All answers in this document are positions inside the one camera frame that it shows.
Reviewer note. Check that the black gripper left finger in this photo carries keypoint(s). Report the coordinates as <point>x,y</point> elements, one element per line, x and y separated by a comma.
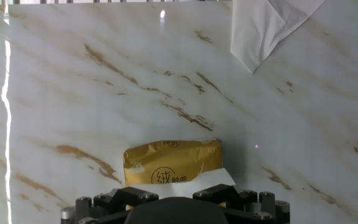
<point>110,199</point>

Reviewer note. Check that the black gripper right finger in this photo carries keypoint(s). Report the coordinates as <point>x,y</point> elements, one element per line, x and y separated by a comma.
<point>228,194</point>

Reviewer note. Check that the white napkin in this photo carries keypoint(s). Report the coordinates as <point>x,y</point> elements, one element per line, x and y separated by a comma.
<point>253,31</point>
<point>210,180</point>

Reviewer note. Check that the gold tissue pack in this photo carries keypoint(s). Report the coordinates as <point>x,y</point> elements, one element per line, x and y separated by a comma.
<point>172,158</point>

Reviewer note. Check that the marble pattern board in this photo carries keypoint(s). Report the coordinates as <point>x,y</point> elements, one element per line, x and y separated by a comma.
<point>73,109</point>

